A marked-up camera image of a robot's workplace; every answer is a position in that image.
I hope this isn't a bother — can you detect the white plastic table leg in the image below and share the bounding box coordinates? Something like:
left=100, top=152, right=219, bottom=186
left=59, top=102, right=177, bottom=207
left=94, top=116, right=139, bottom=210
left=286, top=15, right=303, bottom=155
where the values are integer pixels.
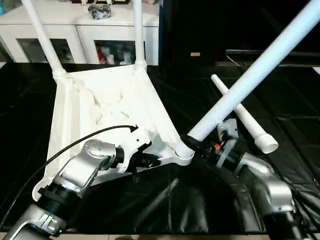
left=174, top=0, right=320, bottom=160
left=132, top=0, right=148, bottom=72
left=21, top=0, right=68, bottom=78
left=211, top=73, right=279, bottom=155

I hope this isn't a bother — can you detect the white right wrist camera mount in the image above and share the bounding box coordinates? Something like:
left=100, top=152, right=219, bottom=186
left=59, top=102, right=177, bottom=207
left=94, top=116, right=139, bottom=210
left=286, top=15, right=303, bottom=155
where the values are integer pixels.
left=215, top=118, right=239, bottom=169

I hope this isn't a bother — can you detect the black grey bundle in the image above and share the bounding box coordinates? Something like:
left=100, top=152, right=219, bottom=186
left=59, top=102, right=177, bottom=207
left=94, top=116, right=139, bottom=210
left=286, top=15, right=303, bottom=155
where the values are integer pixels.
left=87, top=3, right=114, bottom=21

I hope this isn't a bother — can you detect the dark blue black cabinet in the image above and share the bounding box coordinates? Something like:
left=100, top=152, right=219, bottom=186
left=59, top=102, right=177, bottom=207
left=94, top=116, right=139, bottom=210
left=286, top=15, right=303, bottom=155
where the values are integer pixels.
left=158, top=0, right=228, bottom=67

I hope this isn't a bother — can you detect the white glass-door cabinet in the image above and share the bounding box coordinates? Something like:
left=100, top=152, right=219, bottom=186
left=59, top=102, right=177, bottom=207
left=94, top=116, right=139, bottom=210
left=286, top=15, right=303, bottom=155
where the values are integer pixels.
left=0, top=0, right=161, bottom=66

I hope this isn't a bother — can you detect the red white package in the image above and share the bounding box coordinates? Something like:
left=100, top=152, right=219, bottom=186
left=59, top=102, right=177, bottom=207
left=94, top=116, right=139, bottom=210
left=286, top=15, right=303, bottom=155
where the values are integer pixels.
left=96, top=44, right=106, bottom=64

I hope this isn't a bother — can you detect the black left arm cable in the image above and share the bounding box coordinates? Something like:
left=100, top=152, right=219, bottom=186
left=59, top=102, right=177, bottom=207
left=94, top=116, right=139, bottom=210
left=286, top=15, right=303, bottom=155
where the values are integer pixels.
left=0, top=124, right=140, bottom=226

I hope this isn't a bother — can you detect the black work mat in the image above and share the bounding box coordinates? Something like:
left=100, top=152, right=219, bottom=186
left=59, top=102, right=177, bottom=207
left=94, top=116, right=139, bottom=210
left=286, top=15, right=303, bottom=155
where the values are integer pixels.
left=0, top=62, right=320, bottom=235

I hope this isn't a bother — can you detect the white plastic table top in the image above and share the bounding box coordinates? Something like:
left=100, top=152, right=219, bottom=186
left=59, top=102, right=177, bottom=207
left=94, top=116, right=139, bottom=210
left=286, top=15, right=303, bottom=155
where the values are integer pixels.
left=32, top=63, right=196, bottom=202

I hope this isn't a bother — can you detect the black television screen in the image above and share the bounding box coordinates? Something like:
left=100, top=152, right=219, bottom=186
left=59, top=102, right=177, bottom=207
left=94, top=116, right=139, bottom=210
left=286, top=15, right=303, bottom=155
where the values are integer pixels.
left=224, top=0, right=320, bottom=59

